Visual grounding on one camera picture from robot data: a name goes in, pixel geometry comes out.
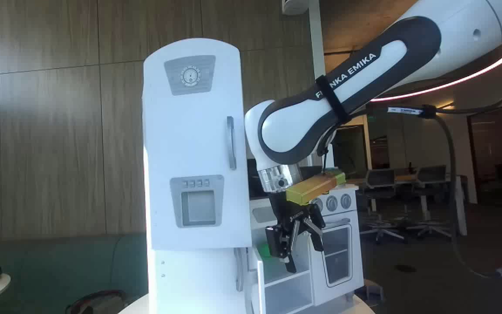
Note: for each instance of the grey round stove knob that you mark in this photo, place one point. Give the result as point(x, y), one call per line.
point(320, 205)
point(346, 202)
point(332, 204)

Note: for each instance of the white oven door with window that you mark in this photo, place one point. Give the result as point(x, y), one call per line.
point(356, 256)

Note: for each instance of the grey office chair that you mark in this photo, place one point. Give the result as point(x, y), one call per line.
point(379, 177)
point(431, 176)

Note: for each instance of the tall white fridge door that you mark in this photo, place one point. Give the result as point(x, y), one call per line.
point(192, 146)

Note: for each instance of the grey vertical pole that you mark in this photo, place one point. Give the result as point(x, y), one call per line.
point(320, 36)

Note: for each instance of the green toy ball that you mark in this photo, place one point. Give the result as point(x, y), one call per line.
point(264, 252)

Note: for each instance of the small dark box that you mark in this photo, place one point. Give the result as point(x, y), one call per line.
point(374, 293)

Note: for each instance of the white toy kitchen unit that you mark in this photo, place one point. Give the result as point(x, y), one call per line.
point(288, 291)

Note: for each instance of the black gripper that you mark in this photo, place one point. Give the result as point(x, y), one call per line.
point(287, 212)

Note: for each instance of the small white cabinet door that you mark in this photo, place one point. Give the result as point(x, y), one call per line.
point(259, 286)

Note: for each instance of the dark rounded chair back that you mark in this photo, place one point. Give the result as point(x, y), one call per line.
point(97, 305)

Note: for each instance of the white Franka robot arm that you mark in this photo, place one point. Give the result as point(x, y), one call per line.
point(344, 76)

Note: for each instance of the white office desk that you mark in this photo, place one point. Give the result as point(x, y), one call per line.
point(461, 204)

